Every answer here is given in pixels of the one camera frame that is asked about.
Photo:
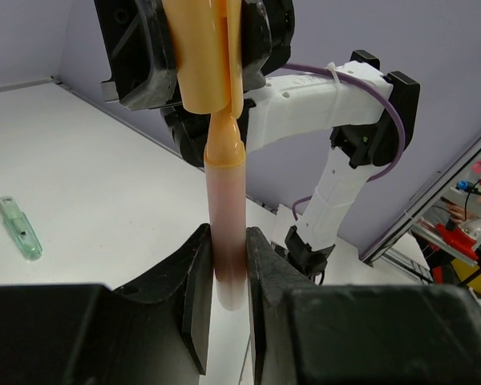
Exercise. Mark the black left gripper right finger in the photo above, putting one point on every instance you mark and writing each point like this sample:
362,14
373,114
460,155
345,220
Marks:
302,333

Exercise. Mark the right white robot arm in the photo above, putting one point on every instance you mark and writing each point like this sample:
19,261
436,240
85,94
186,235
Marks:
371,117

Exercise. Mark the pink highlighter pen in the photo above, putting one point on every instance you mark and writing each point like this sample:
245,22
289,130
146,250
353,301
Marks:
224,165

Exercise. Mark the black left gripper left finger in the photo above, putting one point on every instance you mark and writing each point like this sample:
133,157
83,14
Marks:
152,330

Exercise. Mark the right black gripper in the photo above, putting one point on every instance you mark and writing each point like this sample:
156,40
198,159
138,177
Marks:
267,28

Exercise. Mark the green highlighter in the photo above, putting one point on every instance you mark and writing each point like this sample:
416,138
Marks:
20,229

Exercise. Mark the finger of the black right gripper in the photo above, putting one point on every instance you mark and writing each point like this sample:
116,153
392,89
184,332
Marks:
140,54

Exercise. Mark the yellow highlighter cap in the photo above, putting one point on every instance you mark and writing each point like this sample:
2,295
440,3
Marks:
206,38

